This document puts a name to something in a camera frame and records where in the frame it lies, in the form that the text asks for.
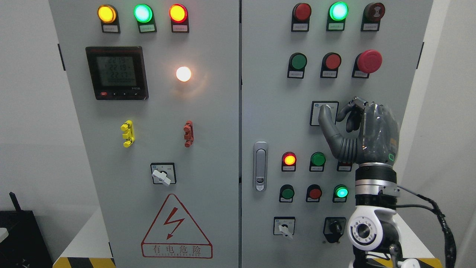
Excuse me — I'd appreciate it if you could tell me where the gray robotic hand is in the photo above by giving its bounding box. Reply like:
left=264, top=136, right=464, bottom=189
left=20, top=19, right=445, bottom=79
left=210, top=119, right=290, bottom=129
left=318, top=97, right=400, bottom=167

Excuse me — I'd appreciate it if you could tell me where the lit lower green indicator light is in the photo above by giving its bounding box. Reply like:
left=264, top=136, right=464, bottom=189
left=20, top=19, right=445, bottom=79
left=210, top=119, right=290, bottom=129
left=332, top=184, right=349, bottom=203

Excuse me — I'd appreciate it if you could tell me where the middle green indicator light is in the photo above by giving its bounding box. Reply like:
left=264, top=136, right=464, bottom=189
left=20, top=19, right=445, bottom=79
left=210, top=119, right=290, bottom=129
left=308, top=151, right=326, bottom=172

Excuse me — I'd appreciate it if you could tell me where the lower red push button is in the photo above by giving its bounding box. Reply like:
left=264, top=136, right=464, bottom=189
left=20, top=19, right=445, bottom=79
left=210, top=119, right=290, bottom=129
left=306, top=184, right=322, bottom=202

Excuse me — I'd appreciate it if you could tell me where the red push button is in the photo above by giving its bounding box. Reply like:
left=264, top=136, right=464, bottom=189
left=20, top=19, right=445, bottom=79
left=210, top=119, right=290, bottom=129
left=320, top=52, right=342, bottom=79
left=306, top=184, right=322, bottom=202

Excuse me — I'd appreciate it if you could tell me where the red emergency stop button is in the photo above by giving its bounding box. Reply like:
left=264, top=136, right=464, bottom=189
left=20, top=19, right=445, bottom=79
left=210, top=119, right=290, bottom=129
left=352, top=49, right=383, bottom=79

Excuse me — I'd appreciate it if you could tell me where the lit red indicator light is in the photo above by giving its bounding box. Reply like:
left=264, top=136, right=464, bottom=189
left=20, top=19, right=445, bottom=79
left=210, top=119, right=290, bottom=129
left=281, top=151, right=296, bottom=172

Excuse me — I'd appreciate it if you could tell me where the upper red push button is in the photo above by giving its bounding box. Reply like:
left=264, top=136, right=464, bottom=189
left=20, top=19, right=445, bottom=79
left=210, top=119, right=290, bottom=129
left=320, top=52, right=342, bottom=79

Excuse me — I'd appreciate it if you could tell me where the lower green push button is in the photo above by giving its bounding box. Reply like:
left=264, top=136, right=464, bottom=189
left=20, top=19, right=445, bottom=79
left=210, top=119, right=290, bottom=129
left=279, top=184, right=295, bottom=202

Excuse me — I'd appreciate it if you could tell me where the green push button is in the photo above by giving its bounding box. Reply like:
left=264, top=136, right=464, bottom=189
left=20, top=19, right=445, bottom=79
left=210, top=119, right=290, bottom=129
left=287, top=52, right=308, bottom=79
left=279, top=184, right=295, bottom=202

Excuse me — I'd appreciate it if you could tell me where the upper green push button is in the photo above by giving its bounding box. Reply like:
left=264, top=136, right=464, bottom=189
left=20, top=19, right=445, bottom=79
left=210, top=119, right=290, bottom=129
left=287, top=52, right=308, bottom=79

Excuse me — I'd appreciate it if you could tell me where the dark red buzzer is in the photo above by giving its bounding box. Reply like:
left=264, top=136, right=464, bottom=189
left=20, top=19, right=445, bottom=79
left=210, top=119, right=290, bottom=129
left=361, top=2, right=386, bottom=32

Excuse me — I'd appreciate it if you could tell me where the top right green indicator light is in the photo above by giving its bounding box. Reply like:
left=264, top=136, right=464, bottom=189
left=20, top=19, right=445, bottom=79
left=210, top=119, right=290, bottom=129
left=326, top=1, right=349, bottom=32

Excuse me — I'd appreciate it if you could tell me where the top right dark red light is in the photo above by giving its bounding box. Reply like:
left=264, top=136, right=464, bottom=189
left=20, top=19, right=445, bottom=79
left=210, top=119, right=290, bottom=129
left=291, top=2, right=312, bottom=32

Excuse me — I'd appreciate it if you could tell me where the gray electrical cabinet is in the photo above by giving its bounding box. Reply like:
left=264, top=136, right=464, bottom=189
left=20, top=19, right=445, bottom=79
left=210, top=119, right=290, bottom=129
left=49, top=0, right=433, bottom=268

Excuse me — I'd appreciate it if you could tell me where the red terminal connector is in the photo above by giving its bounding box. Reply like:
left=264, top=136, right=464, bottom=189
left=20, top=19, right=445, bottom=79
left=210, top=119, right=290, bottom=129
left=183, top=120, right=195, bottom=148

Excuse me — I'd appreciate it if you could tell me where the white glowing indicator light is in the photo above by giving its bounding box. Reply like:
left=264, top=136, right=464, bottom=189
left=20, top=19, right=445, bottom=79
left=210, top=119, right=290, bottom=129
left=176, top=66, right=192, bottom=83

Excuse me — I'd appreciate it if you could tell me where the red electrical hazard warning sticker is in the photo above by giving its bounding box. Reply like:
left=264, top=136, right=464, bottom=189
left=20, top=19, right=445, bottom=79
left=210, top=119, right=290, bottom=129
left=141, top=194, right=213, bottom=258

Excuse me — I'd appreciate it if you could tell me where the top left red indicator light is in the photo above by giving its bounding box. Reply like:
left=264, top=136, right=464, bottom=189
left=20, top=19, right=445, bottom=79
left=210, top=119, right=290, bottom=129
left=169, top=3, right=189, bottom=33

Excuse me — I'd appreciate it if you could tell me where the yellow terminal connector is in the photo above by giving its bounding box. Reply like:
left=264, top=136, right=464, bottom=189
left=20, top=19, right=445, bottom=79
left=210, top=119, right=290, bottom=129
left=120, top=120, right=135, bottom=148

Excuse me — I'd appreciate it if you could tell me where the top left green indicator light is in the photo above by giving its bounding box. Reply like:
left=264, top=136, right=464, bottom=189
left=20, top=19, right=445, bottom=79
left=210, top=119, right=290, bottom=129
left=133, top=3, right=157, bottom=33

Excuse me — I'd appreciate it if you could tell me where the black digital power meter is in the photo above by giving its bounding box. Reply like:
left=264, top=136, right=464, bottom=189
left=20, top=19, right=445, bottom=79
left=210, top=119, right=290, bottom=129
left=85, top=46, right=149, bottom=100

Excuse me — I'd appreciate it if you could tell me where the yellow indicator light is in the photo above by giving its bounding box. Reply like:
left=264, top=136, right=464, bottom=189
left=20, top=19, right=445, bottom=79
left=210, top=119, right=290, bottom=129
left=97, top=4, right=120, bottom=34

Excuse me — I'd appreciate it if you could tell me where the black box with antenna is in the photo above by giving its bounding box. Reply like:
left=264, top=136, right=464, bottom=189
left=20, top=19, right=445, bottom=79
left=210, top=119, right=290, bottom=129
left=0, top=192, right=53, bottom=268

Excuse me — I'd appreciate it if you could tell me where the black selector knob switch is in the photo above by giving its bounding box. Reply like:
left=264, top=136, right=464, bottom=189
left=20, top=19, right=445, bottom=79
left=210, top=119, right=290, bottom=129
left=323, top=217, right=347, bottom=243

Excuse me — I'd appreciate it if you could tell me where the silver door latch handle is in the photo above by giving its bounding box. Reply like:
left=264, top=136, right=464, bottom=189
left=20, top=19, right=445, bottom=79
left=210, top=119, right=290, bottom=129
left=252, top=141, right=268, bottom=192

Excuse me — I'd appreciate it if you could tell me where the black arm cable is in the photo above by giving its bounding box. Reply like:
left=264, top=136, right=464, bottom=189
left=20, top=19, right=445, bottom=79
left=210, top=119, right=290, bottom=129
left=395, top=186, right=457, bottom=268

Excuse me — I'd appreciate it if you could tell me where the left door gray rotary switch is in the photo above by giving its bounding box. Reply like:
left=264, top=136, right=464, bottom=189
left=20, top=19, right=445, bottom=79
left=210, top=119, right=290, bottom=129
left=150, top=162, right=177, bottom=186

